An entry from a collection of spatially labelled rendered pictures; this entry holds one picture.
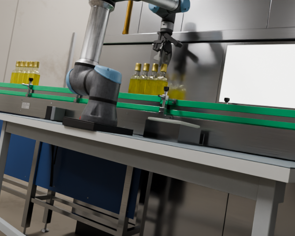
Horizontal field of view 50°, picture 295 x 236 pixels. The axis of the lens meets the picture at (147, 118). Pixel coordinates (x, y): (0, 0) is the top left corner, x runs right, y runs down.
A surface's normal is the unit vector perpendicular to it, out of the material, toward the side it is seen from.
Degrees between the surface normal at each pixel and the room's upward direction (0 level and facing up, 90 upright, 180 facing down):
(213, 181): 90
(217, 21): 90
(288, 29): 90
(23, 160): 90
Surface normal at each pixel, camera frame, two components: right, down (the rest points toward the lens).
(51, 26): 0.73, 0.09
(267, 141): -0.53, -0.12
